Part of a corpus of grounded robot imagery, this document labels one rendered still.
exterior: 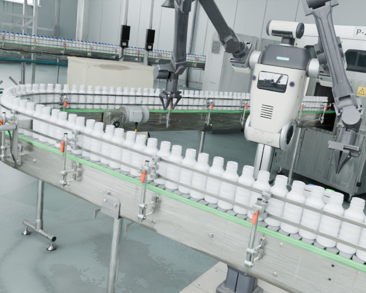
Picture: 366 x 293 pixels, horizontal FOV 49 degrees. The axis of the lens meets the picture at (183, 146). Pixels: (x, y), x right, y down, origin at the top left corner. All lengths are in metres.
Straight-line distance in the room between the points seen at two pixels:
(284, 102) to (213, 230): 0.75
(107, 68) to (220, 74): 2.56
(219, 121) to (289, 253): 2.55
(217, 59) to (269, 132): 5.64
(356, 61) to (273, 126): 3.18
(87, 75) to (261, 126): 3.78
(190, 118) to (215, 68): 4.07
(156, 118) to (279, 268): 2.16
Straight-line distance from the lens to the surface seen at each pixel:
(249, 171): 1.36
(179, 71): 1.94
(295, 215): 1.32
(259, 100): 1.94
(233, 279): 2.26
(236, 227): 1.39
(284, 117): 1.92
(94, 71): 5.49
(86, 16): 12.24
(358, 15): 13.62
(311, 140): 5.29
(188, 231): 1.50
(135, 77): 5.79
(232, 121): 3.88
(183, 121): 3.47
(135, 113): 2.98
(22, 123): 2.07
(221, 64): 7.42
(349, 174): 5.06
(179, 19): 1.76
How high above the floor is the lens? 1.53
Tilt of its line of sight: 14 degrees down
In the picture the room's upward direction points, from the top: 8 degrees clockwise
